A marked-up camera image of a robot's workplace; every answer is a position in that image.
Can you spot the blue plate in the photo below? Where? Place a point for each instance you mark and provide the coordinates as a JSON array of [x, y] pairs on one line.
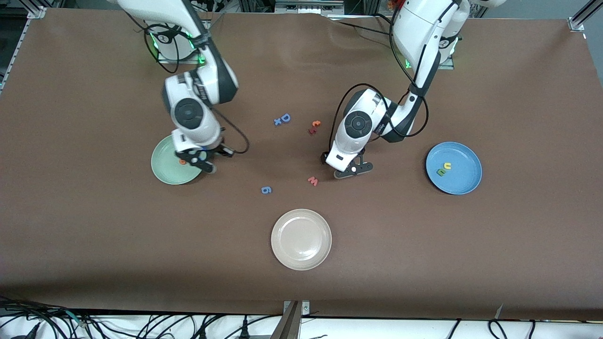
[[464, 181]]

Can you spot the red box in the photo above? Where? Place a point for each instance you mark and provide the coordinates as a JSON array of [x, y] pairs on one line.
[[401, 4]]

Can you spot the black power plug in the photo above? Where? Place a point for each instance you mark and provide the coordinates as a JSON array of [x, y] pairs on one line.
[[244, 329]]

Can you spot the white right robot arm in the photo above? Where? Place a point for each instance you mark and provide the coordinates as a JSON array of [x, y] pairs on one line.
[[207, 127]]

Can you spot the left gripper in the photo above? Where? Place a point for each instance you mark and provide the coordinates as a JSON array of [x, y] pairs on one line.
[[324, 158]]

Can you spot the beige plate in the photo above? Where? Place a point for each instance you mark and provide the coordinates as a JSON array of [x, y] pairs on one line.
[[301, 239]]

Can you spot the red foam letter w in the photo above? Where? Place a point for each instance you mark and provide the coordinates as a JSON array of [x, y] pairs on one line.
[[313, 181]]

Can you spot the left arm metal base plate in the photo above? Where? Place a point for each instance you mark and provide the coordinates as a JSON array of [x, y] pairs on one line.
[[447, 66]]

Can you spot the metal table edge bracket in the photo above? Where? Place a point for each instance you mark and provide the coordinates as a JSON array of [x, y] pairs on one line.
[[288, 325]]

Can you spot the blue foam letter D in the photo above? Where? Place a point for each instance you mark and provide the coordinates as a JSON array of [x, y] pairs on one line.
[[282, 117]]

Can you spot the blue foam digit six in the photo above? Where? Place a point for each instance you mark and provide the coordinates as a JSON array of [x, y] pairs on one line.
[[264, 190]]

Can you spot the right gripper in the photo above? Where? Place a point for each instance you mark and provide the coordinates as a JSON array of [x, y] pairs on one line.
[[221, 151]]

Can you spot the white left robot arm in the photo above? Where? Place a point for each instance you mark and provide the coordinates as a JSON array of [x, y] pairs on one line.
[[414, 28]]

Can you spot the grey metal frame bar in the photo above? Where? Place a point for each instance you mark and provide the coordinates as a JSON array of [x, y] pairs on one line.
[[308, 5]]

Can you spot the small white paper tag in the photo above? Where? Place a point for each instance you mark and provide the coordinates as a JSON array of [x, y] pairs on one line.
[[499, 311]]

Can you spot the aluminium table side rail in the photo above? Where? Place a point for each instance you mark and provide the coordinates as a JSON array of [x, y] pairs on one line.
[[16, 47]]

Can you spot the aluminium corner bracket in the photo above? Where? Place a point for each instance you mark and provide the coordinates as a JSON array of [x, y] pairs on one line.
[[576, 24], [38, 12]]

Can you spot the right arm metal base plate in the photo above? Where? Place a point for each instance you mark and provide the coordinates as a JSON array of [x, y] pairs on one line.
[[186, 60]]

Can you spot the pale green plate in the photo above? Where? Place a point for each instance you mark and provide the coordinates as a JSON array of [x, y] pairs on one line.
[[167, 170]]

